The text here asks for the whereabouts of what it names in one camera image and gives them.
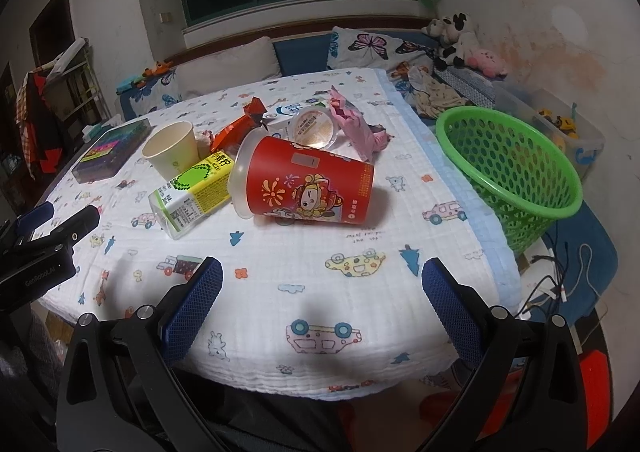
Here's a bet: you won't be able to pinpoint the black white plush cow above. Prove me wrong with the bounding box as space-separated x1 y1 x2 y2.
422 12 480 71

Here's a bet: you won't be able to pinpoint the clear round lidded container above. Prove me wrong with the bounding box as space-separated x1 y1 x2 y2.
288 106 340 150

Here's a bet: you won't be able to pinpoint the pink plush toy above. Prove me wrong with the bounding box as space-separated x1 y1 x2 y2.
465 49 508 78

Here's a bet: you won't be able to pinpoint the orange snack wrapper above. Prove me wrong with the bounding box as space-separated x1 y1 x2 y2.
209 97 267 153

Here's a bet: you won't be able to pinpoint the tissue paper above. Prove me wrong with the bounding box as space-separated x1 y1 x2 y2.
195 130 214 160

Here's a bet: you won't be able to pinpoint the green plastic mesh basket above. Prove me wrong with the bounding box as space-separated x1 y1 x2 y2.
435 105 582 256

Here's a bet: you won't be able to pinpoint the butterfly pillow at left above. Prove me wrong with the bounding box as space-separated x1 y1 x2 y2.
116 70 182 120

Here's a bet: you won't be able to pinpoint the red printed paper cup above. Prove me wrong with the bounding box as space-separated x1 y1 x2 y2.
228 129 374 224

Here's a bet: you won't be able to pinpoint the beige paper cup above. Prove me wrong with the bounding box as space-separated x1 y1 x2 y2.
142 120 200 181

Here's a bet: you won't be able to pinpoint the black and white cables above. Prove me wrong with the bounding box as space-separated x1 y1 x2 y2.
516 225 609 323

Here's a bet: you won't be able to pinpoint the white blue milk carton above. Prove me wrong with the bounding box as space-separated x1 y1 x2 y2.
262 101 326 139

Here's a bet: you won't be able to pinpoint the dark box of coloured pens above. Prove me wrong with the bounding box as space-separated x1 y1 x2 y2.
72 118 152 183

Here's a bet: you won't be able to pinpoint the clear plastic toy bin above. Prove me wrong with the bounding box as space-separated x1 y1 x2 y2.
494 82 605 180

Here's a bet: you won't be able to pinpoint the printed white table cloth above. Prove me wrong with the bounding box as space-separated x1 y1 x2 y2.
42 68 521 400

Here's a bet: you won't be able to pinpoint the beige cushion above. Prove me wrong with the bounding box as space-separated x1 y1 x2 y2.
176 36 282 99

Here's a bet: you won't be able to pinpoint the blue sofa mat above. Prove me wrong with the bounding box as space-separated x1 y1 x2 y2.
542 202 618 325

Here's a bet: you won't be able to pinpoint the yellow green juice carton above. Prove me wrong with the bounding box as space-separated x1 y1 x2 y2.
149 151 234 240

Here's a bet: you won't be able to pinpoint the metal shelf rack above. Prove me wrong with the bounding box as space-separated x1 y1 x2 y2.
43 37 110 125

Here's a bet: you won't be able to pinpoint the butterfly print pillow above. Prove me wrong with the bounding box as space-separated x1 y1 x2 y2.
326 26 435 73

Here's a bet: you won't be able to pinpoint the patterned clothes pile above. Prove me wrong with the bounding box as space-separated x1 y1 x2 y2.
388 62 470 120

